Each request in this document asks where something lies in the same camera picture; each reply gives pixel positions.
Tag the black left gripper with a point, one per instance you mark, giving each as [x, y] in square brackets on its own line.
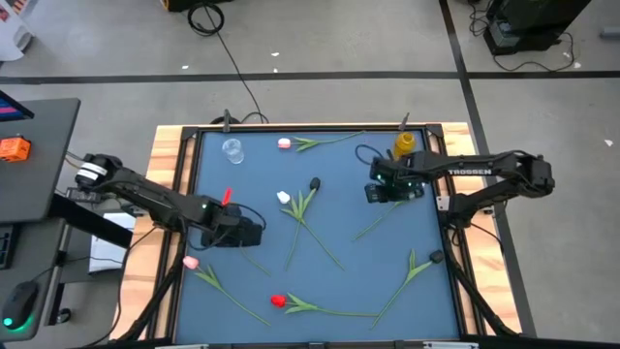
[242, 232]

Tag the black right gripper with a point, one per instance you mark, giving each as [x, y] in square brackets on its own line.
[392, 184]

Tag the white tulip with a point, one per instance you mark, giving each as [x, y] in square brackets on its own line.
[283, 197]
[378, 221]

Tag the black tulip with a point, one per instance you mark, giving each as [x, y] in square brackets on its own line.
[437, 256]
[315, 183]

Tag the pale pink tulip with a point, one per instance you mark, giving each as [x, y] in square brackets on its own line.
[284, 143]

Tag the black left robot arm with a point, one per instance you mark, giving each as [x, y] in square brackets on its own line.
[145, 191]

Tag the red tag on arm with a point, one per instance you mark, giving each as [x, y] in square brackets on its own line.
[226, 196]

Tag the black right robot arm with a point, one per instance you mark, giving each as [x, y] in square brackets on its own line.
[508, 162]

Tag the yellow glass vase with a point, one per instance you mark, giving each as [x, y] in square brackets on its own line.
[405, 141]

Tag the clear glass vase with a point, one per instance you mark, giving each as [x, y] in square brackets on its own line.
[233, 152]

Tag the blue table mat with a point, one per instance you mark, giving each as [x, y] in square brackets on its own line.
[339, 165]

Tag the white paper sheet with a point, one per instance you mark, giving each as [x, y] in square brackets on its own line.
[109, 247]

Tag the black desk support beam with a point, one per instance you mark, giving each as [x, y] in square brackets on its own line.
[92, 222]

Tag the black power adapter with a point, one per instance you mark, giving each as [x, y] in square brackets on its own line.
[82, 195]

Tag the black caster wheel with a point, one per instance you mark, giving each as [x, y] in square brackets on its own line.
[63, 316]

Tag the dark desk top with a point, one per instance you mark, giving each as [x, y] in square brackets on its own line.
[43, 184]

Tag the grey desk top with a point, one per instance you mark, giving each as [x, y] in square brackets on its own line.
[34, 252]

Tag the black equipment case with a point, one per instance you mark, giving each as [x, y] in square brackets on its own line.
[533, 19]

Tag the black computer mouse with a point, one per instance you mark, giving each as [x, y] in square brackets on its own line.
[20, 303]

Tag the black floor object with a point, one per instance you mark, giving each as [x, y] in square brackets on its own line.
[184, 4]

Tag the black keyboard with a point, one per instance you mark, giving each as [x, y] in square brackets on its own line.
[6, 247]

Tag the orange box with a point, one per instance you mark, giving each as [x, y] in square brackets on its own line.
[14, 149]

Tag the computer monitor with coloured screen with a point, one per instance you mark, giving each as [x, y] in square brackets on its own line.
[12, 109]

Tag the grey floor object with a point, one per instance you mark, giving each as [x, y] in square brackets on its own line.
[611, 32]

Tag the white cabinet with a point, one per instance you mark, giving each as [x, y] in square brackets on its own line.
[14, 39]

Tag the silver metal bracket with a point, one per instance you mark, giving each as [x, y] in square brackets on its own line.
[443, 203]

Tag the black aluminium table frame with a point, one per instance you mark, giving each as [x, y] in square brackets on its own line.
[315, 128]

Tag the grey frame end bracket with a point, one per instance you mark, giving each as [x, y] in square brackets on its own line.
[181, 346]
[450, 345]

